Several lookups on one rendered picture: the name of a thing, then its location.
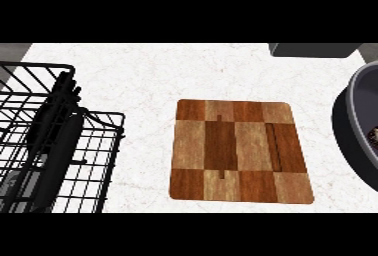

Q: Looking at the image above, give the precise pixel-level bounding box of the black wire basket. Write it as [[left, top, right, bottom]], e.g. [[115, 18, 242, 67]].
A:
[[0, 61, 127, 214]]

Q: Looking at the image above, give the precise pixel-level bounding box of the dark grey appliance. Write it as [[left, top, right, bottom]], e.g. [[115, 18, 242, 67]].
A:
[[267, 43, 363, 59]]

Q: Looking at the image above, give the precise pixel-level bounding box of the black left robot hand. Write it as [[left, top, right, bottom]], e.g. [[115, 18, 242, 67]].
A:
[[25, 71, 87, 212]]

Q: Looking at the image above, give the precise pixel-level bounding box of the wooden checkered cutting board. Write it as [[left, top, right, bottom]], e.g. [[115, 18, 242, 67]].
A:
[[169, 98, 316, 205]]

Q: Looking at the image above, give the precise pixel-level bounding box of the brown cupcake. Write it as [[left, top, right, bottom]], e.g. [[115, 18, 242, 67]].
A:
[[368, 125, 378, 151]]

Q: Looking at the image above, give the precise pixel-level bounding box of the dark grey pot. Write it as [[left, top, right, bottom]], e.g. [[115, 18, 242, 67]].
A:
[[329, 59, 378, 198]]

